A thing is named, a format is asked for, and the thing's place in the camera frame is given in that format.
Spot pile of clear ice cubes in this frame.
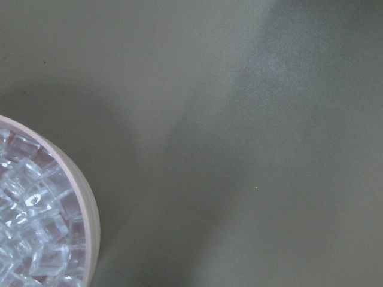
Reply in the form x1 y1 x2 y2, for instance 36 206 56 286
1 129 86 286

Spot pink bowl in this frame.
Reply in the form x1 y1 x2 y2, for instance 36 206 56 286
1 115 101 286

